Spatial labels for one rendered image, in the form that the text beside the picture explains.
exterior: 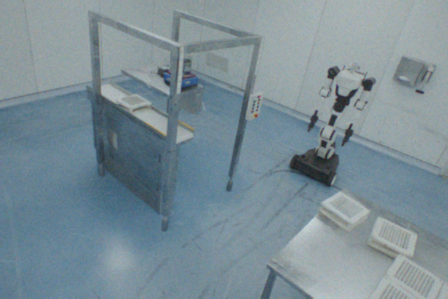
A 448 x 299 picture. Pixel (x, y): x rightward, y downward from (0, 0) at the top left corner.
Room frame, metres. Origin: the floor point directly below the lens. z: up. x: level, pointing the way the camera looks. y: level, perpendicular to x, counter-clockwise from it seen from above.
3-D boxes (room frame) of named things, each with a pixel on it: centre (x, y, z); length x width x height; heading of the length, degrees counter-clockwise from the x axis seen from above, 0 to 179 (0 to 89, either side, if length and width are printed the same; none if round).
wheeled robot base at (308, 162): (3.80, -1.39, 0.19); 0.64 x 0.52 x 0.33; 148
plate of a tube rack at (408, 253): (1.56, -1.19, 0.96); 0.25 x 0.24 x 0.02; 149
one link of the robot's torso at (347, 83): (3.82, -1.40, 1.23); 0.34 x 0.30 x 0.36; 58
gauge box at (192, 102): (2.55, 0.32, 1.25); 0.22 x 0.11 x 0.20; 53
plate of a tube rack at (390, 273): (1.24, -1.17, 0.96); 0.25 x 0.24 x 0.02; 139
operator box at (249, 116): (3.01, -0.28, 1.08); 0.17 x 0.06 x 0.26; 143
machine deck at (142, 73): (2.56, 0.56, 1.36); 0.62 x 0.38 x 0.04; 53
